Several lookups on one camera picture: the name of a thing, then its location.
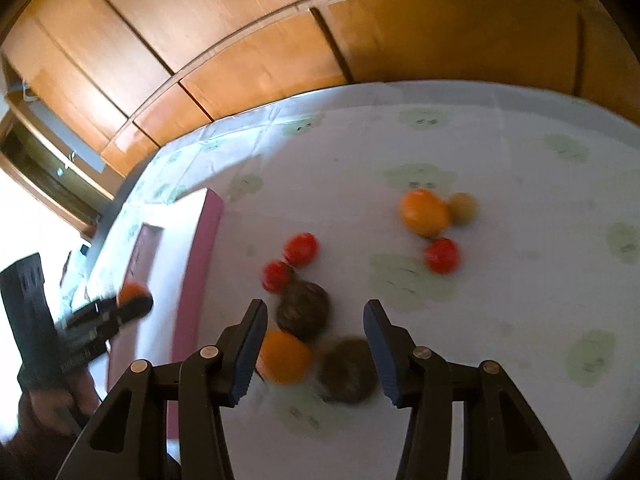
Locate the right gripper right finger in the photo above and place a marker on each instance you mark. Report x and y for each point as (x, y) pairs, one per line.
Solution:
(502, 436)

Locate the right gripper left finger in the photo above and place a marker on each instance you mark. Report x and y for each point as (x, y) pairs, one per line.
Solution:
(126, 438)

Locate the orange mandarin with leaf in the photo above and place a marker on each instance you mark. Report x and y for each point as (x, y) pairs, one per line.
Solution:
(283, 358)

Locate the red cherry tomato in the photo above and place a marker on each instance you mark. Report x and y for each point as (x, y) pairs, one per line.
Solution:
(276, 276)

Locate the dark brown passion fruit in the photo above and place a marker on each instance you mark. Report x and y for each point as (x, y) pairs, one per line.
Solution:
(347, 372)

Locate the red tomato with stem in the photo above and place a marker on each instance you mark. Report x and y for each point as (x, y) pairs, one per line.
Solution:
(442, 256)

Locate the small yellow-brown longan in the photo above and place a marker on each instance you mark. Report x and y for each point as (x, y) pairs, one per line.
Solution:
(462, 208)

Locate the large orange mandarin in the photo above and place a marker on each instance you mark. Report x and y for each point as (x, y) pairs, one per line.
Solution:
(424, 213)

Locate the person's left hand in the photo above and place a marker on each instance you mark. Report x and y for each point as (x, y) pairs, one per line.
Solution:
(54, 408)

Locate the pink-rimmed white tray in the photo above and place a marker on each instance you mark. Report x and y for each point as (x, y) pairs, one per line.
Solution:
(167, 248)

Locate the wooden door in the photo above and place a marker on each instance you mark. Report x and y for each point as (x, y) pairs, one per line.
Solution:
(52, 163)

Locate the white green-patterned tablecloth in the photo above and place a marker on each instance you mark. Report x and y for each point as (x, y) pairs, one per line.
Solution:
(548, 282)

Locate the wooden cabinet wall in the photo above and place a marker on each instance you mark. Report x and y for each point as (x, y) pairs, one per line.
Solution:
(129, 76)

